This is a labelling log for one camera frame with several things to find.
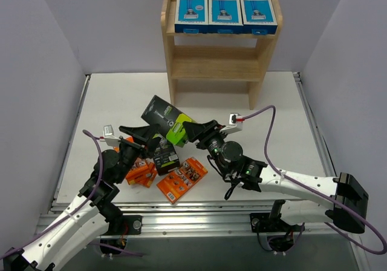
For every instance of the wooden three-tier shelf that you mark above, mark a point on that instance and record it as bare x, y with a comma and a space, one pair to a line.
209, 62

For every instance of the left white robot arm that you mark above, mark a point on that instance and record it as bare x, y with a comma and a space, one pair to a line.
92, 212

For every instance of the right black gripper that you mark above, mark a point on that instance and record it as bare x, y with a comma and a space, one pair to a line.
205, 137

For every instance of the black green Gillette box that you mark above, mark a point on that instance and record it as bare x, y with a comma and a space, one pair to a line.
170, 119
165, 158

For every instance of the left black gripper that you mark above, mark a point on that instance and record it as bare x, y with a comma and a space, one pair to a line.
133, 142

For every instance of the blue Harry's razor box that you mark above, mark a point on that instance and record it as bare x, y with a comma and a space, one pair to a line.
225, 17
258, 17

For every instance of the orange razor pack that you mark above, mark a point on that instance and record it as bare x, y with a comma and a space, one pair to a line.
138, 170
178, 182
147, 181

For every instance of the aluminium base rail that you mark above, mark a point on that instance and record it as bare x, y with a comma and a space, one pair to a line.
194, 220

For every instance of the orange razor pack front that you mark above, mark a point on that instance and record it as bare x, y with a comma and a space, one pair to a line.
178, 182

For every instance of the orange razor pack top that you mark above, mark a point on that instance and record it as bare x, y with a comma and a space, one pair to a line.
138, 170

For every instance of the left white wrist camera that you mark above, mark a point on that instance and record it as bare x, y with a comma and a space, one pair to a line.
108, 136

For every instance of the white Harry's razor blister pack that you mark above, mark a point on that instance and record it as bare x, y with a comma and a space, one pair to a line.
191, 17

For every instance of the orange razor pack left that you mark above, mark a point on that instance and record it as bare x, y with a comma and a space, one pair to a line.
147, 181

